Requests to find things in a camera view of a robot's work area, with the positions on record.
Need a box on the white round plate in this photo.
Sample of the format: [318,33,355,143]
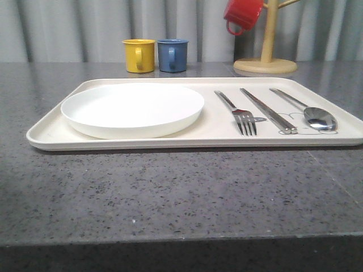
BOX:
[61,83,205,139]

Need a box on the silver metal fork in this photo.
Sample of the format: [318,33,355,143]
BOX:
[214,91,257,137]

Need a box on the silver metal spoon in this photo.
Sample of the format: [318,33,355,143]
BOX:
[269,88,337,131]

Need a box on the beige rabbit serving tray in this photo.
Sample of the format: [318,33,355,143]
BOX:
[26,78,362,151]

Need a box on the blue enamel mug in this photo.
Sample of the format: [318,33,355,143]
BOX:
[157,39,188,73]

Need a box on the yellow enamel mug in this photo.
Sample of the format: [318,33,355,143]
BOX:
[123,39,155,73]

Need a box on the wooden mug tree stand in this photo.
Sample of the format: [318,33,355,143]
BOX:
[234,0,298,74]

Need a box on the red enamel mug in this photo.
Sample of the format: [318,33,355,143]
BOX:
[223,0,264,36]

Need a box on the grey pleated curtain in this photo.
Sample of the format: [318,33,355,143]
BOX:
[1,1,362,62]

